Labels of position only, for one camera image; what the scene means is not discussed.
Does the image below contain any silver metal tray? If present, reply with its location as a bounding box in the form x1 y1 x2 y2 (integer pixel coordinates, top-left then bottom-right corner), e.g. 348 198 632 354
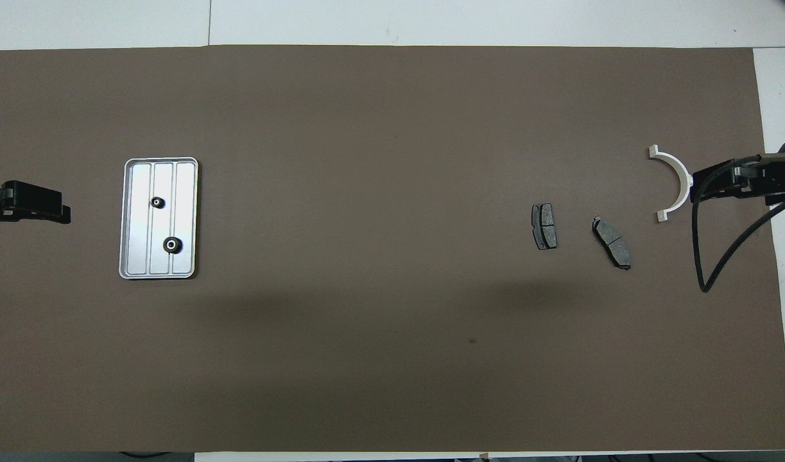
118 157 199 280

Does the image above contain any long grey brake pad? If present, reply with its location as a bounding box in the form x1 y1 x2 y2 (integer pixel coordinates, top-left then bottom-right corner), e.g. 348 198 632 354
591 216 633 271

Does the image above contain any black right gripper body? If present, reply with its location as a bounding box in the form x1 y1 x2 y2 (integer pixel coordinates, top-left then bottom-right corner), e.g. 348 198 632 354
691 154 785 197

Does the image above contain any white semicircular plastic bracket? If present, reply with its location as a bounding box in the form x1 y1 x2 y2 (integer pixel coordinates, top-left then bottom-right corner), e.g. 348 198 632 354
648 145 695 223

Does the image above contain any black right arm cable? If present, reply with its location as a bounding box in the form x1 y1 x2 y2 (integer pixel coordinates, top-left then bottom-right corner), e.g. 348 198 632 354
691 157 785 293

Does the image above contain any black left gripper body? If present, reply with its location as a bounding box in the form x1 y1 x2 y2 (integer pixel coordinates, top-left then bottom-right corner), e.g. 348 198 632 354
0 181 64 221

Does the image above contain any short grey brake pad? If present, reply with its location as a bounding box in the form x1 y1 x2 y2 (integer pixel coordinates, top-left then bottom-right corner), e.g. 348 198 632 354
531 203 558 251

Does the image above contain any brown paper table mat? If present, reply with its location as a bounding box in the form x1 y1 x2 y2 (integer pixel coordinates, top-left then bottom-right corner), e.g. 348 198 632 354
0 45 785 453

